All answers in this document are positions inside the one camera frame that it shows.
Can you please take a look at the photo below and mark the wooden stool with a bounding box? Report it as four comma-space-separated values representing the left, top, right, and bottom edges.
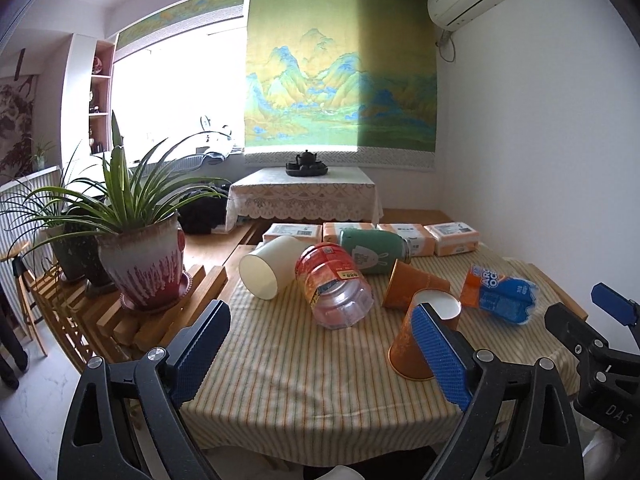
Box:
0, 240, 51, 357

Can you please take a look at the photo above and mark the rolled-up landscape blind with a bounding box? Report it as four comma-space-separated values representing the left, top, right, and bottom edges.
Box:
115, 0, 249, 51

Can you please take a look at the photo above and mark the clear plastic jar red label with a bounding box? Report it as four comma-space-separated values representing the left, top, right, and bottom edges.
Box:
295, 242, 375, 331

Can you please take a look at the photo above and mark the wall painting of leaves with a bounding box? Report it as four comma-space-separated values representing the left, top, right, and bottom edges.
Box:
0, 74, 40, 179

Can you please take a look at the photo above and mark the black tea set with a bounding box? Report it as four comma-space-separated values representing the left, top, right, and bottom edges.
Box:
285, 150, 329, 177

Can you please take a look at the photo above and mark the black bag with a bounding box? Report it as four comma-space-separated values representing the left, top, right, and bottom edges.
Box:
177, 185, 232, 235

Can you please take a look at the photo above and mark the striped tablecloth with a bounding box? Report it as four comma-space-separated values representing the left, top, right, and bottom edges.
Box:
177, 242, 588, 456

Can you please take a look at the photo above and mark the landscape roller blind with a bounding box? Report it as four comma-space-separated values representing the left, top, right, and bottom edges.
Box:
243, 0, 439, 172

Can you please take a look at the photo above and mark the low table with lace cloth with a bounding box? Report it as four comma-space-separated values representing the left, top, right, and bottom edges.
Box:
225, 167, 384, 232

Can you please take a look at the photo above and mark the plant in green pot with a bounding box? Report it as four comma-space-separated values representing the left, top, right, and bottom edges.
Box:
0, 140, 117, 285

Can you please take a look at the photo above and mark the air conditioner cable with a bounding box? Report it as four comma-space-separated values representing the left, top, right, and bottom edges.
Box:
435, 27, 458, 64

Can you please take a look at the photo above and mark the orange paper cup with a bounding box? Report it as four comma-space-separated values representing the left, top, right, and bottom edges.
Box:
382, 258, 451, 309
388, 288, 462, 380

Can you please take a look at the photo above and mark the white paper cup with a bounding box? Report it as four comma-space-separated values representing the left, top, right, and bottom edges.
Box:
238, 235, 307, 302

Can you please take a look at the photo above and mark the white wall shelf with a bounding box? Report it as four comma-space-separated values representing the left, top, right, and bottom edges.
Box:
86, 39, 117, 161

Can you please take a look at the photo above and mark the wooden plant stand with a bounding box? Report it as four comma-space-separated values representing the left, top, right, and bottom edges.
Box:
30, 262, 227, 362

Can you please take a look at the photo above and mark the plant in red-white pot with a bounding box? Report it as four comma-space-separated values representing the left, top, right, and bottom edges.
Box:
0, 110, 237, 311

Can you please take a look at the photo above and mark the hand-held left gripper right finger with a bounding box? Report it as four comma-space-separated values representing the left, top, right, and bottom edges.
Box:
410, 302, 586, 480

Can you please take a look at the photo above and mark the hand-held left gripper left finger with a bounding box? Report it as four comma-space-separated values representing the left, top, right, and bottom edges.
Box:
59, 300, 232, 480

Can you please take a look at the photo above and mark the pink pot saucer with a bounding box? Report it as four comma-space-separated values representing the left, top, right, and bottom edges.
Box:
120, 269, 194, 314

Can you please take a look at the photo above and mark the blue and orange snack packet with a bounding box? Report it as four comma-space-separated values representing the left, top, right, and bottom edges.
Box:
459, 265, 541, 326

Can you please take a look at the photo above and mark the green cup with rabbit print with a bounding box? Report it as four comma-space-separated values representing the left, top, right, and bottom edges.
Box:
339, 228, 413, 276

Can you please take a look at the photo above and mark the white radiator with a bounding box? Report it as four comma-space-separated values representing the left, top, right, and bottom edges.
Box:
0, 164, 65, 321

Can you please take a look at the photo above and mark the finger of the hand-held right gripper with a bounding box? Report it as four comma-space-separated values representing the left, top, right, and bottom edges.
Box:
544, 302, 610, 362
591, 282, 640, 329

